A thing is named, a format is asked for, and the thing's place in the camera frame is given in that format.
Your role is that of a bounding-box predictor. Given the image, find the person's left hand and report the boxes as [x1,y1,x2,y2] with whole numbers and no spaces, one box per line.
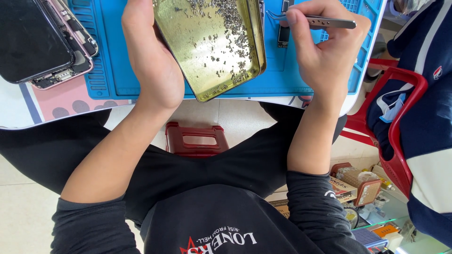
[121,0,185,111]

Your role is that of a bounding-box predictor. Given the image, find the person's right hand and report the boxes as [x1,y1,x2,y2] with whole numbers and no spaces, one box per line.
[280,0,372,103]

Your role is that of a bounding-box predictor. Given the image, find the silver metal tweezers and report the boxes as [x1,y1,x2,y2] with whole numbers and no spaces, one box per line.
[266,9,357,30]

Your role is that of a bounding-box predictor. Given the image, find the gold metal tin tray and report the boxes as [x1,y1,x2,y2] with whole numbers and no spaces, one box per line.
[152,0,267,103]

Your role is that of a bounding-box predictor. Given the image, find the blue silicone repair mat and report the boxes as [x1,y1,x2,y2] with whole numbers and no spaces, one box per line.
[67,0,386,100]

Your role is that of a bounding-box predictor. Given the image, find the small black circuit board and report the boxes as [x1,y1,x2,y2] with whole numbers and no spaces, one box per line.
[277,0,291,49]

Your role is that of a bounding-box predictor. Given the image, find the pink open phone chassis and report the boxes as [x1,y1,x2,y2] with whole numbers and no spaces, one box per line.
[30,0,99,90]

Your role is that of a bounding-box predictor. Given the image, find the red plastic stool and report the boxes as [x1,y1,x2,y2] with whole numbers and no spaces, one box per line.
[165,121,230,158]

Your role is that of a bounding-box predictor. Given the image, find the light blue face mask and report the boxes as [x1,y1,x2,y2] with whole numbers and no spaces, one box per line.
[379,93,407,123]

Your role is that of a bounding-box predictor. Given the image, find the pile of small screws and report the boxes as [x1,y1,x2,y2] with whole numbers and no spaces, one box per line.
[184,0,256,97]

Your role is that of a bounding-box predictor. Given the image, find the red plastic chair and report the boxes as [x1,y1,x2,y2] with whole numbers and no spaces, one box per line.
[340,58,429,199]

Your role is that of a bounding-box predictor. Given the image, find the navy and white jacket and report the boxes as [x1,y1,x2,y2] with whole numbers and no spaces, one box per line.
[366,0,452,248]

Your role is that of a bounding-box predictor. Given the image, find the black phone screen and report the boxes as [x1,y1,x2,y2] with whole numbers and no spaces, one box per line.
[0,0,76,84]

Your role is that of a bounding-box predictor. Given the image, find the person's black trousers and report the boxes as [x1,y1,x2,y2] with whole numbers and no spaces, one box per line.
[0,102,348,226]

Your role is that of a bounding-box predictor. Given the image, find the glass cabinet with items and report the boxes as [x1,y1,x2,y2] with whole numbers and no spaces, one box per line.
[265,162,452,254]

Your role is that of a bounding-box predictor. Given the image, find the person's black shirt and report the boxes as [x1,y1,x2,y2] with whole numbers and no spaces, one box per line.
[50,171,371,254]

